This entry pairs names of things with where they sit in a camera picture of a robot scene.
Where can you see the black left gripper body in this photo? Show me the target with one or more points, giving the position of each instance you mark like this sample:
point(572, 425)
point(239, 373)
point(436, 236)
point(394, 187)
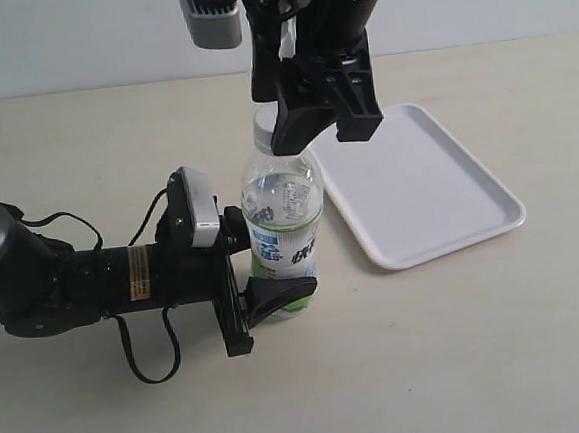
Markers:
point(191, 275)

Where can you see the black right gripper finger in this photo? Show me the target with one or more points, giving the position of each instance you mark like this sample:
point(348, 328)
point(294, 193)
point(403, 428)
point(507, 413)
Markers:
point(352, 92)
point(300, 120)

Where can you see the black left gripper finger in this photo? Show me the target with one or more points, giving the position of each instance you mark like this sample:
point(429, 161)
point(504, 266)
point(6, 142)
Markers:
point(263, 297)
point(234, 228)

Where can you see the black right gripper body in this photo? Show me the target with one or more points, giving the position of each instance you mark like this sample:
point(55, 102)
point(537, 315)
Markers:
point(288, 60)

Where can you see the white bottle cap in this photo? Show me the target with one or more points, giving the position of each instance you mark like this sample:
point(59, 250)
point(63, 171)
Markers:
point(263, 126)

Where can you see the clear plastic drink bottle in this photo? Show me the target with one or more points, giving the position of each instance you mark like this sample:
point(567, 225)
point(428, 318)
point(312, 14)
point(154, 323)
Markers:
point(282, 202)

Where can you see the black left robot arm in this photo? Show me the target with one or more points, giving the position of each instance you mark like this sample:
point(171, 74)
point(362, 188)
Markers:
point(48, 288)

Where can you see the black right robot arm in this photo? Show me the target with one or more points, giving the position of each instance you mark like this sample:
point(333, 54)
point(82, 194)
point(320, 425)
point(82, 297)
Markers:
point(264, 14)

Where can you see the white rectangular plastic tray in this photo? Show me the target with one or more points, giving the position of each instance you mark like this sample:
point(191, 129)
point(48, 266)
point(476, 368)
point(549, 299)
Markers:
point(413, 193)

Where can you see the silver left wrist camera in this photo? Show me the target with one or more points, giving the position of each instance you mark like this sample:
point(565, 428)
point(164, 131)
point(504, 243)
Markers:
point(201, 220)

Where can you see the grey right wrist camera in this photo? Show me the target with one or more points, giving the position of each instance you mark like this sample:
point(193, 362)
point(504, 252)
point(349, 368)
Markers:
point(213, 24)

